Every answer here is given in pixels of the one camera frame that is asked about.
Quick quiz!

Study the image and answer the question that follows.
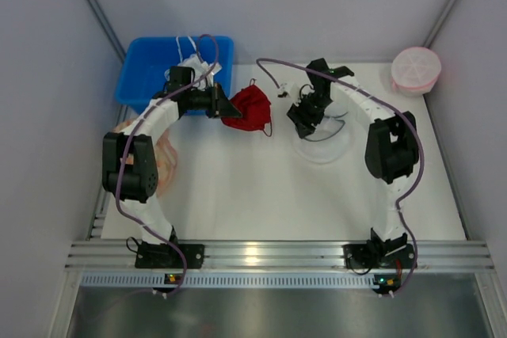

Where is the floral patterned bra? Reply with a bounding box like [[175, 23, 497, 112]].
[[102, 120, 178, 203]]

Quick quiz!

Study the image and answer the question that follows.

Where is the blue plastic bin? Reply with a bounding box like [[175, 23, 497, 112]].
[[116, 36, 234, 113]]

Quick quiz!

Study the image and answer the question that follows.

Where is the aluminium mounting rail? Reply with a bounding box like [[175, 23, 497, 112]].
[[64, 240, 495, 273]]

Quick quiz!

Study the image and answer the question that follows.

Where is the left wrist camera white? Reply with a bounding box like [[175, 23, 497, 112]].
[[180, 55, 223, 82]]

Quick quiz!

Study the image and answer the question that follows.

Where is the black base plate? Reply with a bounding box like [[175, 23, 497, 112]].
[[126, 237, 205, 269], [343, 230, 416, 275]]

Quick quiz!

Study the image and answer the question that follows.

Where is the pink trimmed mesh laundry bag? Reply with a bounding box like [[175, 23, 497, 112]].
[[391, 47, 442, 97]]

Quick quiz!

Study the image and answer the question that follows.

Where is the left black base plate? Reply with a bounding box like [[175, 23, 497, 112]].
[[126, 237, 205, 269]]

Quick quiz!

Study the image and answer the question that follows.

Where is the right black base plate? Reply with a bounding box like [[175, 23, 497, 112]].
[[343, 230, 416, 275]]

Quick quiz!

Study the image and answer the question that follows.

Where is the red bra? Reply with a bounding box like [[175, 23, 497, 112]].
[[222, 78, 273, 137]]

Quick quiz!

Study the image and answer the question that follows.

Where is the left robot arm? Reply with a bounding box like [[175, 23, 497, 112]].
[[102, 66, 242, 248]]

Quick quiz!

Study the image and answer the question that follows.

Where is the slotted cable duct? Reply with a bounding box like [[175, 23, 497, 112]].
[[81, 272, 397, 289]]

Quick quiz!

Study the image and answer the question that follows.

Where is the white bra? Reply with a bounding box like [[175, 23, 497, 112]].
[[175, 36, 211, 80]]

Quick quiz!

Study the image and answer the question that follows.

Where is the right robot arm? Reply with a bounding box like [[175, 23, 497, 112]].
[[279, 59, 425, 267]]

